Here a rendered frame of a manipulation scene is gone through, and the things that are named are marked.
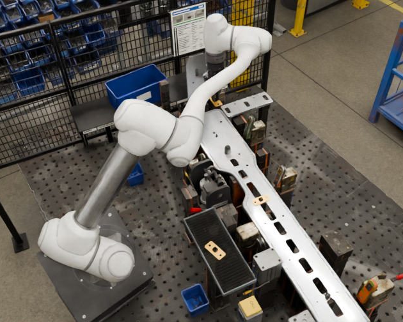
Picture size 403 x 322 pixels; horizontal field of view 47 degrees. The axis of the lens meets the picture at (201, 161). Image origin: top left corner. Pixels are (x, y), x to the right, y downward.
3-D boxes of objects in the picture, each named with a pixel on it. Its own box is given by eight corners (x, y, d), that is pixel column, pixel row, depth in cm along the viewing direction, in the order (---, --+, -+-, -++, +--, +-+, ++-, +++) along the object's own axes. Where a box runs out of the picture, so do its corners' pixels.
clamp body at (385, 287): (379, 324, 207) (403, 286, 180) (351, 338, 203) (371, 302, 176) (363, 303, 214) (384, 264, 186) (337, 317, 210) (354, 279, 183)
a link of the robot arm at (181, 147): (212, 124, 173) (180, 107, 168) (201, 165, 164) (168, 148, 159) (194, 137, 183) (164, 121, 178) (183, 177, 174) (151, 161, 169)
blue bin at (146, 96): (169, 96, 263) (167, 78, 253) (120, 117, 252) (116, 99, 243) (155, 81, 272) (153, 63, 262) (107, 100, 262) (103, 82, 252)
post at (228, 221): (235, 268, 227) (237, 222, 197) (225, 273, 226) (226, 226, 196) (229, 260, 230) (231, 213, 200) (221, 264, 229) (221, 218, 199)
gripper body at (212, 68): (210, 66, 205) (210, 82, 212) (227, 61, 207) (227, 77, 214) (203, 57, 210) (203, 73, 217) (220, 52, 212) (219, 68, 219)
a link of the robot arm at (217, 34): (201, 53, 202) (231, 57, 199) (199, 22, 190) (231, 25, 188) (206, 39, 209) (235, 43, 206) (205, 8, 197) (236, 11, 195)
